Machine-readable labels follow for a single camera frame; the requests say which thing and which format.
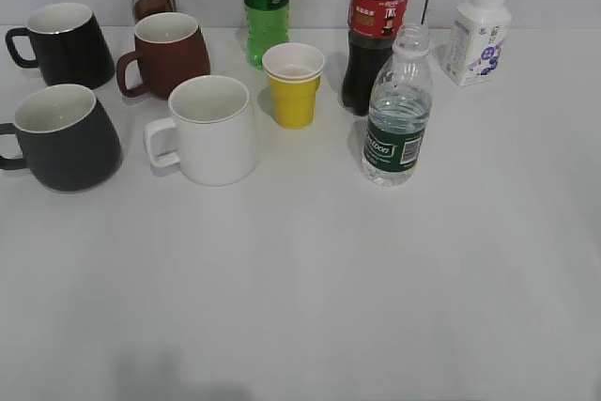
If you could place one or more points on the clear water bottle green label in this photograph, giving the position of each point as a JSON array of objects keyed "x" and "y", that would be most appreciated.
[{"x": 399, "y": 109}]

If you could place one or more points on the dark grey mug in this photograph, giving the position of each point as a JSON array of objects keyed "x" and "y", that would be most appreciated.
[{"x": 67, "y": 140}]

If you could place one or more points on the white mug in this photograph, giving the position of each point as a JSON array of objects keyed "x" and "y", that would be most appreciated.
[{"x": 217, "y": 138}]

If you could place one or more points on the brown mug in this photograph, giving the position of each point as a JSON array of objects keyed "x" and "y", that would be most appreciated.
[{"x": 169, "y": 49}]

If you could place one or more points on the black mug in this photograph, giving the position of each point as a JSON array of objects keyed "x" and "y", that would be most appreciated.
[{"x": 65, "y": 43}]

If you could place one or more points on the yellow paper cup stack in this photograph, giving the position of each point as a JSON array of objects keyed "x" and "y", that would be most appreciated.
[{"x": 294, "y": 71}]

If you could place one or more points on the cola bottle red label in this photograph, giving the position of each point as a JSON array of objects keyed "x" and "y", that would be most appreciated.
[{"x": 372, "y": 29}]

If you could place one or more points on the white milk carton bottle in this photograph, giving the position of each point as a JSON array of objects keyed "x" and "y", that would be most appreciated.
[{"x": 473, "y": 53}]

